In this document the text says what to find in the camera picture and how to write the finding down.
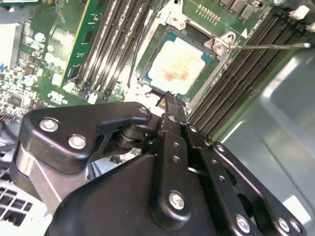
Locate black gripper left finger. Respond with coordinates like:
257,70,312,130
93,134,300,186
10,90,195,230

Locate thin metal locking lever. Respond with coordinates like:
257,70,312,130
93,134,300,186
228,42,311,51
126,29,145,89

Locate silver square CPU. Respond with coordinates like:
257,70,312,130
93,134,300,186
144,31,214,99

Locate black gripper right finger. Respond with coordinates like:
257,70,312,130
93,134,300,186
175,95,309,236

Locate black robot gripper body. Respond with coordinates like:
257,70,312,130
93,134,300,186
43,153,232,236

